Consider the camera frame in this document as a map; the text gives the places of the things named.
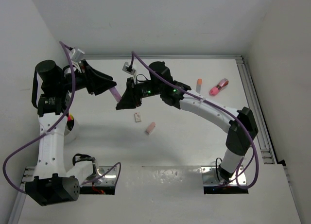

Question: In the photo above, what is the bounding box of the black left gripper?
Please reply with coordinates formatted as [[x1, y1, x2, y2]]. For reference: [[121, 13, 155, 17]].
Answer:
[[57, 59, 116, 95]]

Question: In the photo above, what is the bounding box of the pink black highlighter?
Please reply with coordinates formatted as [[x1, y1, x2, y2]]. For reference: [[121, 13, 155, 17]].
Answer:
[[67, 114, 74, 131]]

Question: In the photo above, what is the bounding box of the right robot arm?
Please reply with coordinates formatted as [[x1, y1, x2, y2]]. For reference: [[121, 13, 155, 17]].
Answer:
[[116, 61, 258, 182]]

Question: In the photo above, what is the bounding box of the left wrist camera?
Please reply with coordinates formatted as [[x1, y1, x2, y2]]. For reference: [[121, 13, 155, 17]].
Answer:
[[69, 48, 85, 64]]

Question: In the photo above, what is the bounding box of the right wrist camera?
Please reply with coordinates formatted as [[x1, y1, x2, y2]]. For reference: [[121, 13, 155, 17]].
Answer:
[[122, 62, 137, 76]]

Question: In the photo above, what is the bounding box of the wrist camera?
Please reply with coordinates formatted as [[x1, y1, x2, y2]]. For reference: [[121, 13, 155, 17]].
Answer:
[[69, 48, 85, 64], [122, 62, 137, 76]]

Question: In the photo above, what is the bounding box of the purple pink highlighter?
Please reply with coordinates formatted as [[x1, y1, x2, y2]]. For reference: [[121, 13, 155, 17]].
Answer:
[[109, 87, 121, 102]]

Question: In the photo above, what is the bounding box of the white round container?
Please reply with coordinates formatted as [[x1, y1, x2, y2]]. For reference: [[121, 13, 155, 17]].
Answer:
[[64, 118, 79, 144]]

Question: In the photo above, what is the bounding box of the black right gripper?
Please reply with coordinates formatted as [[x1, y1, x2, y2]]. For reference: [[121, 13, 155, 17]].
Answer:
[[116, 77, 163, 109]]

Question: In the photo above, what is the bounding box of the orange grey marker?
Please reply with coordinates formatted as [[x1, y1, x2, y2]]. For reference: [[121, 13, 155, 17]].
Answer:
[[196, 79, 203, 93]]

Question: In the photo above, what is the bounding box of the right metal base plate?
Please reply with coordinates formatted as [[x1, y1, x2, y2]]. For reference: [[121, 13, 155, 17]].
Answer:
[[201, 166, 249, 195]]

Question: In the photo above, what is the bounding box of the metal base plate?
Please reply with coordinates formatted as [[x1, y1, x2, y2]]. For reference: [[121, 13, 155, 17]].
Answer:
[[80, 166, 120, 195], [201, 166, 249, 195]]

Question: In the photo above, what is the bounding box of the white eraser with label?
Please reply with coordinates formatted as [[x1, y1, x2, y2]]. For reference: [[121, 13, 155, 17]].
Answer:
[[134, 112, 141, 122]]

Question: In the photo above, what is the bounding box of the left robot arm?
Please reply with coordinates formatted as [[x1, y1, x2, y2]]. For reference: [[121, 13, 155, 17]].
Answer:
[[25, 60, 116, 206]]

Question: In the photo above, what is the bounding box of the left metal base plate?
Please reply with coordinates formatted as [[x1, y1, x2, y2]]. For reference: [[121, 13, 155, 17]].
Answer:
[[80, 166, 120, 195]]

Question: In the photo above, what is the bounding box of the pink eraser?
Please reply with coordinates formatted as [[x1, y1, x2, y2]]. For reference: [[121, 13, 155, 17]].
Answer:
[[145, 122, 156, 135]]

